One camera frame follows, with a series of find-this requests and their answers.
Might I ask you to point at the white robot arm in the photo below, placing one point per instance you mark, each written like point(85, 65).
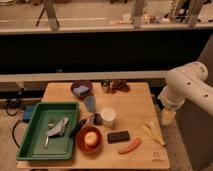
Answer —
point(187, 82)

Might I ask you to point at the green plastic tray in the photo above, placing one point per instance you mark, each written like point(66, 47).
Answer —
point(59, 147)

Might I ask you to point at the brown grape bunch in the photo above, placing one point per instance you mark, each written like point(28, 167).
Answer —
point(119, 85)

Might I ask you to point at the purple bowl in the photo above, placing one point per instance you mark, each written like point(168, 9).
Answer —
point(79, 83)

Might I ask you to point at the blue cloth in bowl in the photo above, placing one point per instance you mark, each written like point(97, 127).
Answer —
point(80, 90)

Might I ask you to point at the white cup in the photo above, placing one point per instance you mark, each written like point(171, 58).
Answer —
point(108, 116)

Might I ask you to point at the small dark object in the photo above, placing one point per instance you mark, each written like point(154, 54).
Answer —
point(97, 119)

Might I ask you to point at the black rectangular sponge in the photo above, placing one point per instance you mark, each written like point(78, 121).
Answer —
point(120, 136)

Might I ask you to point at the yellow apple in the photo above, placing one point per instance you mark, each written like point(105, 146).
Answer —
point(91, 139)

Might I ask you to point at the dark red bowl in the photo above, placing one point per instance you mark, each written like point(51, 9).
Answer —
point(80, 139)

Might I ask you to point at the yellow corn husk toy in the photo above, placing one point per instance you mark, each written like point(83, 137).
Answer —
point(151, 129)

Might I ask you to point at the orange carrot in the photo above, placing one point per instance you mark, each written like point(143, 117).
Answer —
point(133, 145)

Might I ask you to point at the black handled utensil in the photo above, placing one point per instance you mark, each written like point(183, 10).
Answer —
point(79, 125)

